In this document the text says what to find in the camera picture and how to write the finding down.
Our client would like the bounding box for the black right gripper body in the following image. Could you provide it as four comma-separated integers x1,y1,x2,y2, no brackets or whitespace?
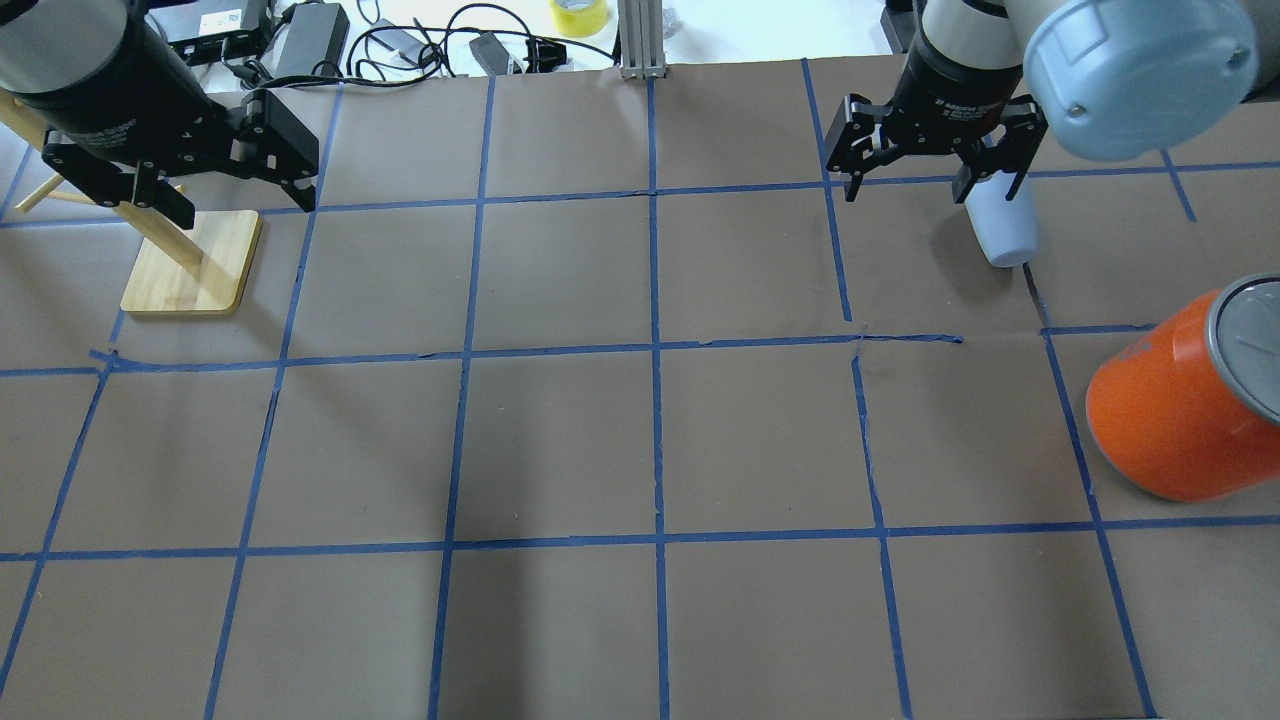
826,29,1048,167

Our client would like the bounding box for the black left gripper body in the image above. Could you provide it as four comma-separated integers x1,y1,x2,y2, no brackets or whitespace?
40,88,280,188

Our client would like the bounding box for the white plastic cup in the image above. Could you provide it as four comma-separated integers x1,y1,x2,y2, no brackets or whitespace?
963,172,1041,269

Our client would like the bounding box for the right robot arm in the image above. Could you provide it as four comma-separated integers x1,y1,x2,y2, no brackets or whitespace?
823,1,1277,202

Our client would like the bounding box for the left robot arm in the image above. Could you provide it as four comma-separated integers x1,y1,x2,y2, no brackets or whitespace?
1,1,319,229

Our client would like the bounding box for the wooden cup stand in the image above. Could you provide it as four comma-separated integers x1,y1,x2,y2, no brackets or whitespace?
0,95,262,316

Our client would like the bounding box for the black power adapter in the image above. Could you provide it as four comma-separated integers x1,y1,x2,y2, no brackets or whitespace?
271,1,349,79

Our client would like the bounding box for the black box behind table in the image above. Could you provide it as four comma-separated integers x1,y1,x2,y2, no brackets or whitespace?
146,1,275,65

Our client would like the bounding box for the yellow tape roll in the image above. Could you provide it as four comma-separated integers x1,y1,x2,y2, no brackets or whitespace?
548,0,611,38

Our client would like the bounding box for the orange can with grey lid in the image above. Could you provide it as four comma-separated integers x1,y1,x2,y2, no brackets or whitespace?
1085,273,1279,502

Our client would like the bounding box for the black cable bundle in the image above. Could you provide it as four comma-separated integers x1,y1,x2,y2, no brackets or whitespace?
346,3,620,88

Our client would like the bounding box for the aluminium frame post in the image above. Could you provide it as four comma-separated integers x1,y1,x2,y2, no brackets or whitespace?
616,0,668,79

